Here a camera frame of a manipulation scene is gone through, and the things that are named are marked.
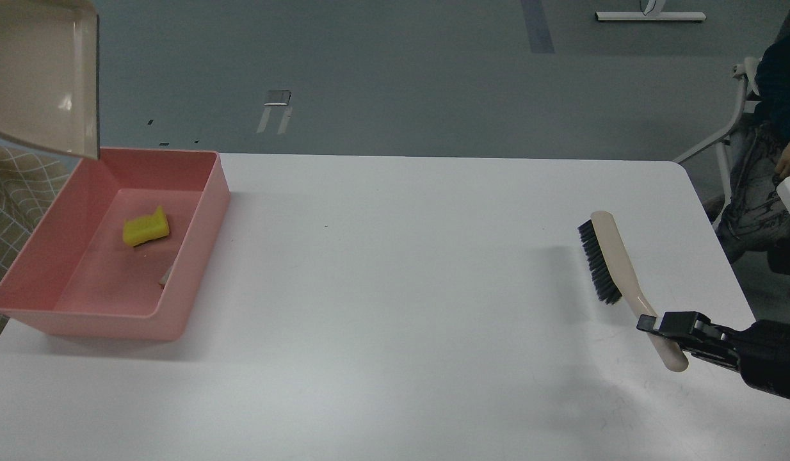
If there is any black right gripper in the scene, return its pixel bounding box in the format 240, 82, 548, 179
637, 311, 790, 400

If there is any beige hand brush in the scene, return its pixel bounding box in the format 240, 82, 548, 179
577, 211, 689, 373

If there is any white bread crust piece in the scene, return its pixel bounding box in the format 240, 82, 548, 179
158, 265, 173, 287

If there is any yellow sponge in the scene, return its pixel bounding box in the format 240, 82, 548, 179
122, 206, 170, 247

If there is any beige plastic dustpan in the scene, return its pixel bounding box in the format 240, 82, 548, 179
0, 1, 99, 160

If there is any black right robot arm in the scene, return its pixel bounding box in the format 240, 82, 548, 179
637, 311, 790, 400

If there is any pink plastic bin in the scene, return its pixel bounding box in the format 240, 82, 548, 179
0, 148, 230, 341

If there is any person in green sweater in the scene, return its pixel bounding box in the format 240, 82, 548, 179
715, 32, 790, 275

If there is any white chair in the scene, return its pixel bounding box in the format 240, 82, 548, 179
673, 56, 761, 227

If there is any white floor stand base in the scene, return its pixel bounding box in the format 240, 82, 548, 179
595, 1, 707, 22

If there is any beige checkered cloth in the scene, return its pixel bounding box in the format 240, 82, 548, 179
0, 143, 72, 356

